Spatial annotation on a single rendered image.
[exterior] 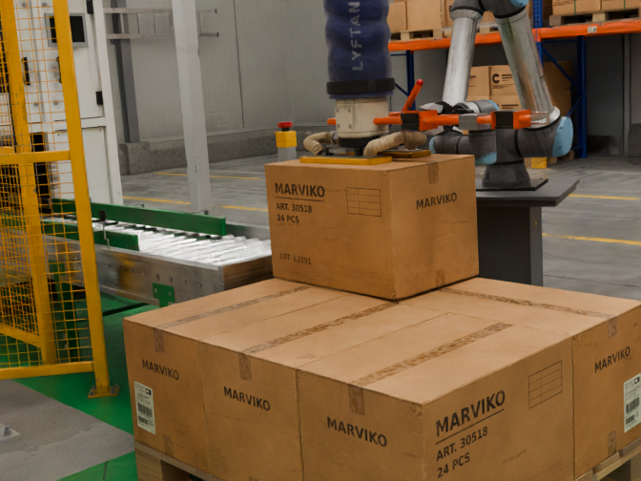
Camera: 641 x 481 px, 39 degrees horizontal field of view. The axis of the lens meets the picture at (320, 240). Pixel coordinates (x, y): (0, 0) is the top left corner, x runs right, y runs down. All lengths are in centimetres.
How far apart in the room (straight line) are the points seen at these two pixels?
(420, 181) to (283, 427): 90
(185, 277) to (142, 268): 29
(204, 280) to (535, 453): 141
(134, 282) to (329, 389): 164
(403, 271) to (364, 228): 18
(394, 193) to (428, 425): 93
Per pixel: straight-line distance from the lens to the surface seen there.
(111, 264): 374
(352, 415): 209
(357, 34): 291
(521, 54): 333
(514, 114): 257
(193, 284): 327
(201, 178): 651
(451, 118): 272
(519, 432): 225
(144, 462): 293
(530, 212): 355
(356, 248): 281
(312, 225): 295
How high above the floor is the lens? 124
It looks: 10 degrees down
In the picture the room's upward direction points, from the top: 4 degrees counter-clockwise
